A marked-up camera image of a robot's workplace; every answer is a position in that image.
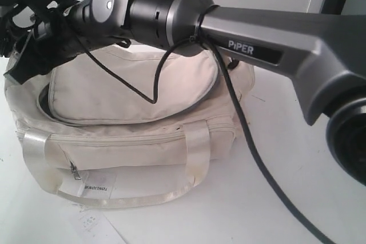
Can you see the cream fabric duffel bag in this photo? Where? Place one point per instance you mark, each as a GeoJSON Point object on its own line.
{"type": "Point", "coordinates": [77, 117]}

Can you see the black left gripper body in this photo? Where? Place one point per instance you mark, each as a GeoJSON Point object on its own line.
{"type": "Point", "coordinates": [10, 32]}

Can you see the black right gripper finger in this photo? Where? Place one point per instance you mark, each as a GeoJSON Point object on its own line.
{"type": "Point", "coordinates": [34, 55]}

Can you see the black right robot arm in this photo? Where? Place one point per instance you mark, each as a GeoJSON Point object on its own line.
{"type": "Point", "coordinates": [322, 54]}

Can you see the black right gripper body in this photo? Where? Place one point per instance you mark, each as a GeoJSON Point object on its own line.
{"type": "Point", "coordinates": [75, 19]}

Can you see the small white price tag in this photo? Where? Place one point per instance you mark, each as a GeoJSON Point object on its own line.
{"type": "Point", "coordinates": [90, 224]}

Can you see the white paper hang tag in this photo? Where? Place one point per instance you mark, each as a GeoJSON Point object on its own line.
{"type": "Point", "coordinates": [92, 184]}

